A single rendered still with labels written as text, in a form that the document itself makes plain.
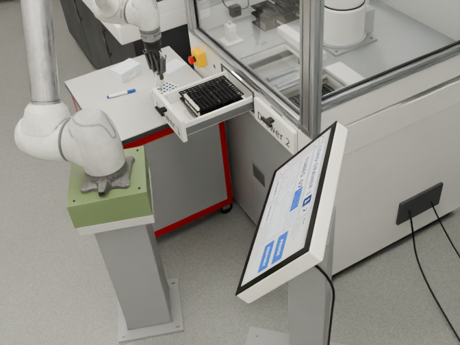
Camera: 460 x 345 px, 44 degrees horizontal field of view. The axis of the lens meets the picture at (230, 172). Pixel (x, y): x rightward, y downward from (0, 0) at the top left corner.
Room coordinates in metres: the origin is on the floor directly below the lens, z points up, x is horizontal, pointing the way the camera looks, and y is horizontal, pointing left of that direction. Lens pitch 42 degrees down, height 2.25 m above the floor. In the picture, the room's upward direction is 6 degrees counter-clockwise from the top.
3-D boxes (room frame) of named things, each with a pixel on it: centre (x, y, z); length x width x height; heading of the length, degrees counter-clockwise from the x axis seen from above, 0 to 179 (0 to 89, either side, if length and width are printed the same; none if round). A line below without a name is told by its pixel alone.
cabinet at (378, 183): (2.23, -0.52, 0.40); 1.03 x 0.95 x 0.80; 25
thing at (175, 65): (2.48, 0.23, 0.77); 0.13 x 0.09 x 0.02; 131
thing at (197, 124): (2.03, 0.04, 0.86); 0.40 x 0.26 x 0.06; 115
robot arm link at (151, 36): (2.24, 0.28, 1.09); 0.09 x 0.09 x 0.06
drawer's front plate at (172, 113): (1.94, 0.23, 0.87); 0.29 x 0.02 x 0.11; 25
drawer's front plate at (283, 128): (1.79, -0.20, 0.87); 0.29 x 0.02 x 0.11; 25
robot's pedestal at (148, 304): (1.60, 0.45, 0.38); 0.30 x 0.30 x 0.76; 5
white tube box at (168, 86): (2.25, 0.26, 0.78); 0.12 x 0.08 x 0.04; 137
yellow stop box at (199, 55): (2.36, 0.09, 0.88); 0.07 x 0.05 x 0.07; 25
